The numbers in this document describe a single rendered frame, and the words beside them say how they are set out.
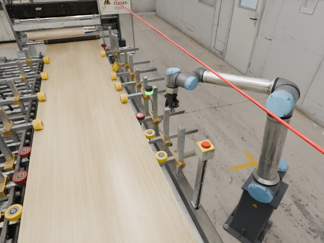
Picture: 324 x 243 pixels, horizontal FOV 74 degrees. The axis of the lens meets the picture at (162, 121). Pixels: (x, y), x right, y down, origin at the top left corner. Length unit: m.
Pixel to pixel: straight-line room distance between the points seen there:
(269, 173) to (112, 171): 0.93
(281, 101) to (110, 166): 1.03
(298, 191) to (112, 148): 2.01
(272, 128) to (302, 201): 1.56
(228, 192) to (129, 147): 1.32
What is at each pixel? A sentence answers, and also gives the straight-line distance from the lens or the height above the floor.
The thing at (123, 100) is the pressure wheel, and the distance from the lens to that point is 1.94.
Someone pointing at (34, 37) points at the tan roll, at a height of 1.04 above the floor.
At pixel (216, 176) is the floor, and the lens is 2.56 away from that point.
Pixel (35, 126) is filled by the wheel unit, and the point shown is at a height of 0.95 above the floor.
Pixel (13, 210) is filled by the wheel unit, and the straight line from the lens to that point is 1.41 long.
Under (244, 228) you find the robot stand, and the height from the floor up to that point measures 0.14.
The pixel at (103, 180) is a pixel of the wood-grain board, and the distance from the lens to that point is 1.36.
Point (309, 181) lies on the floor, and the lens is 2.94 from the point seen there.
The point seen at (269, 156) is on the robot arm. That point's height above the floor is 1.07.
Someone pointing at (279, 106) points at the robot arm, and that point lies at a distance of 1.16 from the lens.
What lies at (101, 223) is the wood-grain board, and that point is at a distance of 1.21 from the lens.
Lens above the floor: 1.94
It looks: 37 degrees down
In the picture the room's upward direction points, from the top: straight up
